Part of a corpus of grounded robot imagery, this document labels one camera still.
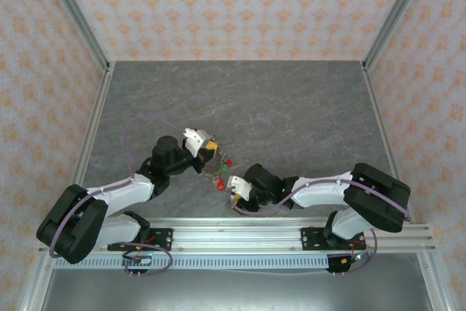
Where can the metal disc with keyrings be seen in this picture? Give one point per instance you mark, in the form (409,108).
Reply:
(215,169)

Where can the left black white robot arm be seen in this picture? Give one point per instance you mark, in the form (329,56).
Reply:
(94,212)

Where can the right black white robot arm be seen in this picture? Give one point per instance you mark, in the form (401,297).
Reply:
(367,198)

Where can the grey metal sheet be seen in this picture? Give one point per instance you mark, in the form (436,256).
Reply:
(236,293)

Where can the left controller board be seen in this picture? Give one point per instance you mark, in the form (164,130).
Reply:
(140,260)

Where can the controller board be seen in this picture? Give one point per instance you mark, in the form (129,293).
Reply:
(140,260)
(338,263)

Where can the right controller board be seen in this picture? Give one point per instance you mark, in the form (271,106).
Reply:
(338,263)

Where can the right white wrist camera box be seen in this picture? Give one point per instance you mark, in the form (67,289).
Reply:
(240,185)

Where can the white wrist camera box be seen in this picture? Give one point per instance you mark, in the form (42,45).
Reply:
(240,185)
(194,141)

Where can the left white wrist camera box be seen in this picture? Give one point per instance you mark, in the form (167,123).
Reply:
(194,141)

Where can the aluminium mounting rail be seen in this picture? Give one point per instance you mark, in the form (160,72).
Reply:
(236,234)

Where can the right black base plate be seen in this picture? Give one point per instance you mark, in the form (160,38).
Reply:
(313,238)

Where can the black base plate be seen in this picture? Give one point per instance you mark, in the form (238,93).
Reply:
(164,238)
(313,238)

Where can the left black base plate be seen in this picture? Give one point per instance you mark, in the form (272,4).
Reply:
(164,238)

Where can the aluminium side rail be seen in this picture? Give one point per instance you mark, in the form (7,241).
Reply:
(87,143)
(382,125)

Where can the aluminium corner post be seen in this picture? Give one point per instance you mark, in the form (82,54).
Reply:
(395,16)
(78,16)

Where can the aluminium frame bar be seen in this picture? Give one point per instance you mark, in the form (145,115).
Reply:
(35,289)
(436,289)

